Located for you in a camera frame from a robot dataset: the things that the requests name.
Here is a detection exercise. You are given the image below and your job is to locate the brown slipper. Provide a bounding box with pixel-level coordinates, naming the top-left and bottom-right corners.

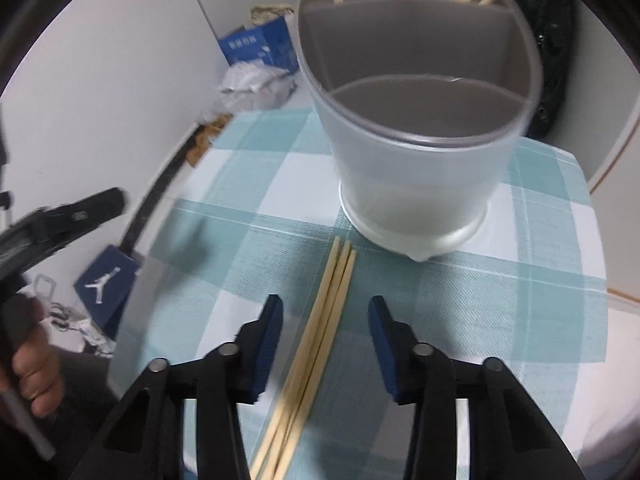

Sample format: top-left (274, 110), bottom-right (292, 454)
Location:
top-left (187, 114), bottom-right (233, 166)

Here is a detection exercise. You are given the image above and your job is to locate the white plastic bag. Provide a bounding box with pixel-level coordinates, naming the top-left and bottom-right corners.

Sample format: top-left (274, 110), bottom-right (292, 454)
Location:
top-left (218, 60), bottom-right (291, 93)

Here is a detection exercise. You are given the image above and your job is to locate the clear plastic bag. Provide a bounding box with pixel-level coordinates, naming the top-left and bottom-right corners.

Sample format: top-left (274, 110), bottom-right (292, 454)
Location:
top-left (210, 80), bottom-right (313, 116)

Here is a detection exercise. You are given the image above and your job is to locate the blue cardboard box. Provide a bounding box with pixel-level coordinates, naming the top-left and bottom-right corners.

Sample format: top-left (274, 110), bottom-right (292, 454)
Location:
top-left (218, 15), bottom-right (301, 67)

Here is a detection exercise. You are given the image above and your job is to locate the person's left hand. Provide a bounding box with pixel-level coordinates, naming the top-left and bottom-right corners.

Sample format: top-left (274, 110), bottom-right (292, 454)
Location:
top-left (12, 326), bottom-right (67, 419)

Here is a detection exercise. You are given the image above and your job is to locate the beige cloth bag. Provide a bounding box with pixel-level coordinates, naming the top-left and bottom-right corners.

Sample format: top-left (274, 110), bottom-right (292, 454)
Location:
top-left (250, 5), bottom-right (296, 28)

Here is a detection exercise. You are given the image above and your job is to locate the dark blue shoebox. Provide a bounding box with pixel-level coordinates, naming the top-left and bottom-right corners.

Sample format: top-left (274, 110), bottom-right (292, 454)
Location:
top-left (73, 245), bottom-right (142, 338)

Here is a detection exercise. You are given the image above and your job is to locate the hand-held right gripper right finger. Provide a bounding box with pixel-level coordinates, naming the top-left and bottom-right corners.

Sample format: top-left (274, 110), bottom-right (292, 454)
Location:
top-left (367, 296), bottom-right (588, 480)

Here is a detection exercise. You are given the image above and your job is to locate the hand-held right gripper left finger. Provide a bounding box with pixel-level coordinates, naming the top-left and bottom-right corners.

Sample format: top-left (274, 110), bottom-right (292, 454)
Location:
top-left (67, 294), bottom-right (285, 480)

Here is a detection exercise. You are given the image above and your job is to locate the black hanging backpack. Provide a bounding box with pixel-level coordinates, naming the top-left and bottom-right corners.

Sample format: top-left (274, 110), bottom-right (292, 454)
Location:
top-left (517, 0), bottom-right (576, 138)

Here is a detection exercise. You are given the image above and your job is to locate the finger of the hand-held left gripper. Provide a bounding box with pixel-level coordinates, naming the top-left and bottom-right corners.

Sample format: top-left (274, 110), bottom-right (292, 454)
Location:
top-left (46, 187), bottom-right (127, 237)

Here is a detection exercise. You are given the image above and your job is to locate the white grey utensil holder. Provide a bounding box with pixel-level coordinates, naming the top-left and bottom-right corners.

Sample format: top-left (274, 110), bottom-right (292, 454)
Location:
top-left (295, 0), bottom-right (544, 263)

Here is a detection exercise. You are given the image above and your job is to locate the teal checked tablecloth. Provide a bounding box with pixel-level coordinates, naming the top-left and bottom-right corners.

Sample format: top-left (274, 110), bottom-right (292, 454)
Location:
top-left (112, 107), bottom-right (608, 480)

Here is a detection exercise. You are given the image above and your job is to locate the clear plastic wrapper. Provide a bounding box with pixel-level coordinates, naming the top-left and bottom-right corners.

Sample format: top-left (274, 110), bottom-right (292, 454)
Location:
top-left (30, 275), bottom-right (116, 356)

